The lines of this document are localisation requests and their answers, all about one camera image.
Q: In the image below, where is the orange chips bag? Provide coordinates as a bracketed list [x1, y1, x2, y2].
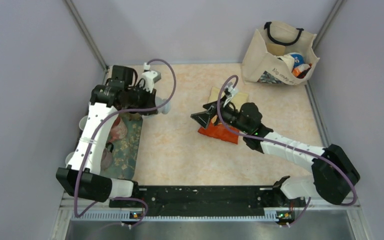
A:
[197, 92, 249, 145]

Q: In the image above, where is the large pink mug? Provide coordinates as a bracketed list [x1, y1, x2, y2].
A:
[108, 116, 128, 143]

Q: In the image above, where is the cream white mug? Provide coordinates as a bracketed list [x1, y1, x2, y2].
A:
[65, 151, 75, 166]

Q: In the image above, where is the blue white package in bag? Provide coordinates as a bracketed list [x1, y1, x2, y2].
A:
[286, 52, 306, 69]

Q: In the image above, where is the light blue white mug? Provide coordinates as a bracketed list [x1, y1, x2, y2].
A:
[142, 96, 171, 119]

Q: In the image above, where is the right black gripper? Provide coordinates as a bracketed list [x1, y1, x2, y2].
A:
[191, 94, 250, 134]

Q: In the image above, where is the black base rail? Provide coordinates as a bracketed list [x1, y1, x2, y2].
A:
[109, 184, 307, 218]

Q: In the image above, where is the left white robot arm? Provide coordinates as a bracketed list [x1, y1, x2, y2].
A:
[56, 64, 161, 207]

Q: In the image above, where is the orange snack packet in bag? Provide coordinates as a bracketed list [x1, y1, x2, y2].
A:
[292, 63, 312, 79]

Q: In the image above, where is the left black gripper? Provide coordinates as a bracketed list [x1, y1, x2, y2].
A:
[123, 83, 158, 116]

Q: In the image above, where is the teal floral placemat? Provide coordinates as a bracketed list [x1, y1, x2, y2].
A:
[100, 113, 143, 180]

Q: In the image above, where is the beige canvas tote bag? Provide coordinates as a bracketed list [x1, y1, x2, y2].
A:
[241, 21, 320, 86]

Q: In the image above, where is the small brown striped cup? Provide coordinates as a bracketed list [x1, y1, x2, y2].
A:
[127, 112, 143, 121]

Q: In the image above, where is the lilac mug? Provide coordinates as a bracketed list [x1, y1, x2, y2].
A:
[100, 142, 114, 171]

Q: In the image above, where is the metal corner frame rail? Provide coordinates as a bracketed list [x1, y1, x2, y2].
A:
[62, 0, 108, 70]

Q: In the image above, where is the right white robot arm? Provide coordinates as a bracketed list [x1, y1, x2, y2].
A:
[190, 101, 361, 206]

